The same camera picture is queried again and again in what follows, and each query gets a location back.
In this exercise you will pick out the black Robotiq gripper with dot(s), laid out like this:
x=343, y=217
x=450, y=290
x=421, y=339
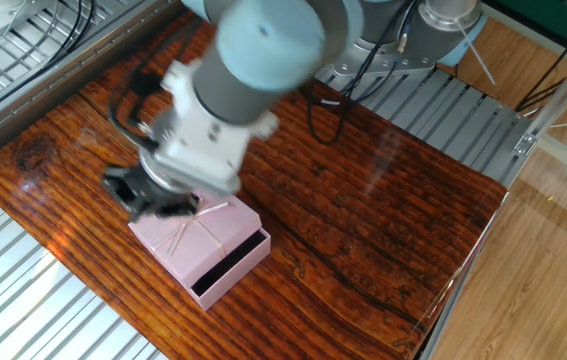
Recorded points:
x=158, y=197

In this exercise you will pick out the pink ribboned box lid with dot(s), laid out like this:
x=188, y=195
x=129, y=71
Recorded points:
x=203, y=235

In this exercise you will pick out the pink gift box base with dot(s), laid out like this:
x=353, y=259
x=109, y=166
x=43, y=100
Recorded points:
x=243, y=265

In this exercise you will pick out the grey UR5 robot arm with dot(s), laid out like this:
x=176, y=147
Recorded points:
x=268, y=45

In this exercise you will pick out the wood grain table mat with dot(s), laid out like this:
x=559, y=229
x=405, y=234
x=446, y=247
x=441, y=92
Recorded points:
x=338, y=200

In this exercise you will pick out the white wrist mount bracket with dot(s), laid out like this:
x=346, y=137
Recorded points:
x=203, y=140

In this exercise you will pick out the grey aluminium frame rail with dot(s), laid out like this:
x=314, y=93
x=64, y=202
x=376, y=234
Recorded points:
x=28, y=115

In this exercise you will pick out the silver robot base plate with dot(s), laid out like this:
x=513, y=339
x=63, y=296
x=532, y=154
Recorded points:
x=403, y=62

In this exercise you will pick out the aluminium frame post with bracket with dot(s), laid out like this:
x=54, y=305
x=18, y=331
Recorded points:
x=563, y=95

